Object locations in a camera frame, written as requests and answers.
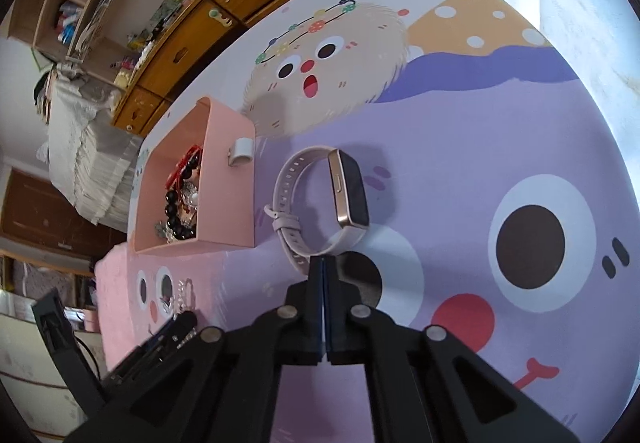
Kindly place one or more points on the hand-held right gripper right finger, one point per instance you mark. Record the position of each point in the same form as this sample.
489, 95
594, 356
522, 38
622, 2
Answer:
335, 323

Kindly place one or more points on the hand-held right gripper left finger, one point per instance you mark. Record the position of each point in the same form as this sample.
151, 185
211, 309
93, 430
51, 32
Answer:
316, 323

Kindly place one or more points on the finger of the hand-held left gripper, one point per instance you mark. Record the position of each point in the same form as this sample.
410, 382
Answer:
177, 323
150, 358

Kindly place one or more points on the pink plastic box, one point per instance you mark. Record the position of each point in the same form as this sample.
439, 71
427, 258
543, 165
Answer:
227, 213

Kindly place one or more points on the white smart band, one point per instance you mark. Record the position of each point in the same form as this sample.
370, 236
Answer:
350, 183

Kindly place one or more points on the pink blanket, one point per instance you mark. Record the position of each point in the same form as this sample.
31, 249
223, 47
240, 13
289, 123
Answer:
112, 303

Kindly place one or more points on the brown wooden door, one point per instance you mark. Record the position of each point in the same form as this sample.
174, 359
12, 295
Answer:
40, 213

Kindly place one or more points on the small white clip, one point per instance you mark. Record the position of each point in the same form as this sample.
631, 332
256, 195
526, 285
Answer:
241, 152

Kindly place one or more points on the white lace cloth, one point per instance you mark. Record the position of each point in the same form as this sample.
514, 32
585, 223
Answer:
85, 148

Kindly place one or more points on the yellow mug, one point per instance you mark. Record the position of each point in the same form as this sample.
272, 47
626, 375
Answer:
122, 76

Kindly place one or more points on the wooden desk with drawers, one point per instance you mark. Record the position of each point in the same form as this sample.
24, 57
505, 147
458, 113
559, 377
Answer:
200, 43

